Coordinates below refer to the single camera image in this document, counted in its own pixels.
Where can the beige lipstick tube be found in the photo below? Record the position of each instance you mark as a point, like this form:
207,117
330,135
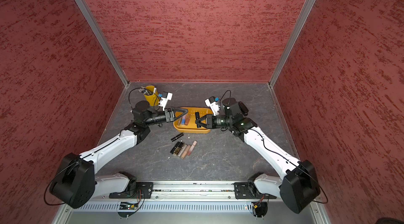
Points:
186,150

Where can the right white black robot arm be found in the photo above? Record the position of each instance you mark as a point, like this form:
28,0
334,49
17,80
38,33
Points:
297,184

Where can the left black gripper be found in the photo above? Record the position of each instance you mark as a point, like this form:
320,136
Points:
170,119

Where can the gold black square lipstick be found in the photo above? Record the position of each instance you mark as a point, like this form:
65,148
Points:
179,146

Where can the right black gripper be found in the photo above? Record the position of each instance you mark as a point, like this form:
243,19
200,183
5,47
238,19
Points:
210,121

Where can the yellow plastic storage box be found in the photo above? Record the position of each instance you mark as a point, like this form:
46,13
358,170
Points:
191,127

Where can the black rectangular block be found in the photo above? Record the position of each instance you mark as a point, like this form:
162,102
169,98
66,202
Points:
243,108

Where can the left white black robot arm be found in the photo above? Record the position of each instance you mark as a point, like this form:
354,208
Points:
76,180

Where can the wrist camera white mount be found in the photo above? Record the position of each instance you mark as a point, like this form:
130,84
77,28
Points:
164,98
213,104

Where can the yellow metal pen cup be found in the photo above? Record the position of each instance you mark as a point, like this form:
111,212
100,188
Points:
152,95

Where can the aluminium corner post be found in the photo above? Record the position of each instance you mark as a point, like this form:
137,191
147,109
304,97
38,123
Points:
85,10
301,20

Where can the pink beige lip gloss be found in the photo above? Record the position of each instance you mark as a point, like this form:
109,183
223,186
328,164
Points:
192,148

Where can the pens in yellow cup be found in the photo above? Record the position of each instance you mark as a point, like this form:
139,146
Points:
145,91

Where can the silver cap coral lip gloss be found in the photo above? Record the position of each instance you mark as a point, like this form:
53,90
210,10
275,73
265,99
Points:
187,119

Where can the right aluminium corner post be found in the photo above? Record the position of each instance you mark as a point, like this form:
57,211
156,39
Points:
301,20

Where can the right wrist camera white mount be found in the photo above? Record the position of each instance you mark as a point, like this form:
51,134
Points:
213,104

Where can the aluminium front rail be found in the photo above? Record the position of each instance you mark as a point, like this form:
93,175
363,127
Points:
189,189

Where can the left aluminium corner post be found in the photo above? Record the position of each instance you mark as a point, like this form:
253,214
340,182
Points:
85,10

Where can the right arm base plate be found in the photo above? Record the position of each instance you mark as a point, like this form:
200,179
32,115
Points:
249,191

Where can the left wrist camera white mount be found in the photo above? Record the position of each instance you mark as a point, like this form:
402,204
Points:
164,98

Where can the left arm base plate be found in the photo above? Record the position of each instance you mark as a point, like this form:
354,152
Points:
137,190

